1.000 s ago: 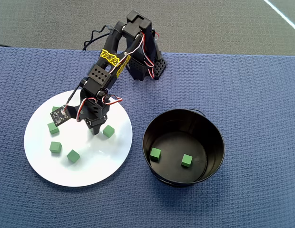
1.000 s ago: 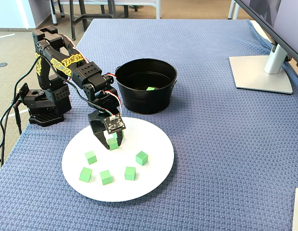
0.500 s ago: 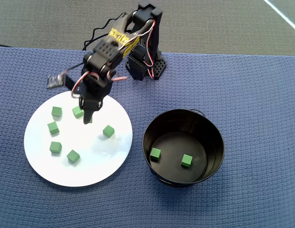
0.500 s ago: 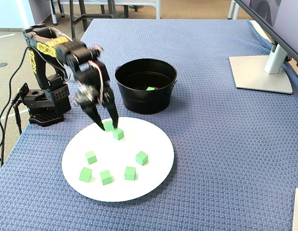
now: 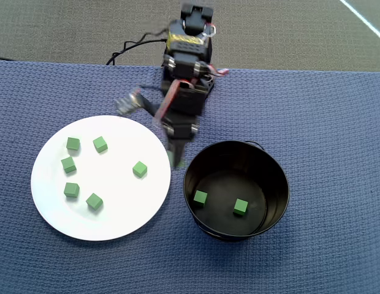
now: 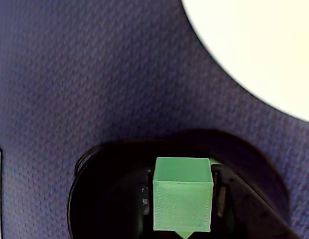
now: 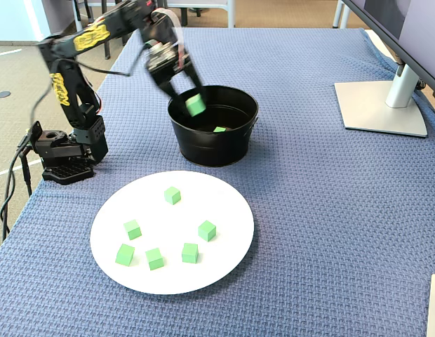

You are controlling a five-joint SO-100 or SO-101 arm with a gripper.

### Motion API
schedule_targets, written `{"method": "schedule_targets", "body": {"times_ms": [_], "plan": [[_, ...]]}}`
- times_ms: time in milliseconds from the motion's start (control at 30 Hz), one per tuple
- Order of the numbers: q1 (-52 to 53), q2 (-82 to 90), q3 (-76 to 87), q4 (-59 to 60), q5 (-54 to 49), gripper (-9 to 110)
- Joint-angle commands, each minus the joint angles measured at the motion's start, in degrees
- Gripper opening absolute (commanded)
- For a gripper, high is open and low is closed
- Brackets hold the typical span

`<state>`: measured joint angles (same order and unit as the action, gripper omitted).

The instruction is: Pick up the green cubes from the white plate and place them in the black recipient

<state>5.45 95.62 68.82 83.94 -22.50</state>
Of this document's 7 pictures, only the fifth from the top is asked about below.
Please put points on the black metal bucket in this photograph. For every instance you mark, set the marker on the black metal bucket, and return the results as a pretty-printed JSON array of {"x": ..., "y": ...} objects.
[{"x": 269, "y": 171}]

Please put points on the blue woven cloth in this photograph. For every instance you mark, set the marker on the blue woven cloth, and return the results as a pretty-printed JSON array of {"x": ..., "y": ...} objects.
[{"x": 331, "y": 153}]

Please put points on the black wrist camera circuit board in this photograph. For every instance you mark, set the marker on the black wrist camera circuit board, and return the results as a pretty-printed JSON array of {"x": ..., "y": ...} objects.
[{"x": 127, "y": 104}]

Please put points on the white round plate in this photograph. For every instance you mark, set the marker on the white round plate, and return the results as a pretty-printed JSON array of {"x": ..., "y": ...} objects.
[{"x": 116, "y": 208}]

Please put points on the green cube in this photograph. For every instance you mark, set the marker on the green cube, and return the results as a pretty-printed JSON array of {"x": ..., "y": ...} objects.
[
  {"x": 100, "y": 144},
  {"x": 170, "y": 157},
  {"x": 200, "y": 197},
  {"x": 73, "y": 143},
  {"x": 139, "y": 169},
  {"x": 94, "y": 201},
  {"x": 71, "y": 190},
  {"x": 68, "y": 164},
  {"x": 240, "y": 206}
]

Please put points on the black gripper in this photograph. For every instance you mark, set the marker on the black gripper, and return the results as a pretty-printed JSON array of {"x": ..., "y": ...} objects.
[{"x": 181, "y": 130}]

